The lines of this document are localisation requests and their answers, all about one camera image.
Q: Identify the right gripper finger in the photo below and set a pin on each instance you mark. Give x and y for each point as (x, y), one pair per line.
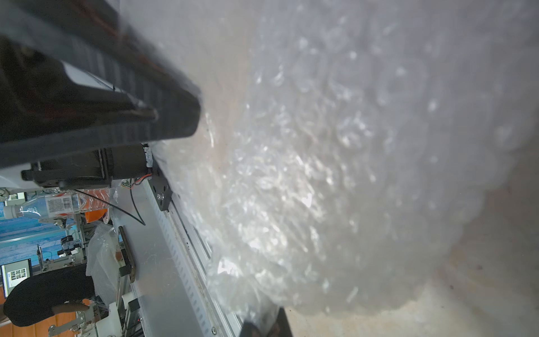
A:
(273, 324)

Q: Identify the clear bubble vase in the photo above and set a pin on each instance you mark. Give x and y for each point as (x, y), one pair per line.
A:
(343, 145)

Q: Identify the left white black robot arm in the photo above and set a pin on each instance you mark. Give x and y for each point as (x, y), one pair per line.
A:
(74, 79)

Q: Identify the person in black shirt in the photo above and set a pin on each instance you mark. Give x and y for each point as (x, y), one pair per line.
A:
(48, 294)

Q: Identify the computer monitor in background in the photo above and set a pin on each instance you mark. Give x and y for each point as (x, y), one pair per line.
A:
(12, 274)

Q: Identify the aluminium rail frame front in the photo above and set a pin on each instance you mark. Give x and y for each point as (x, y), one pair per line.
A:
(171, 259)

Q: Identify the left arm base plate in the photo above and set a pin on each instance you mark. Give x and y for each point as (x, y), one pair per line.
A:
(160, 187)

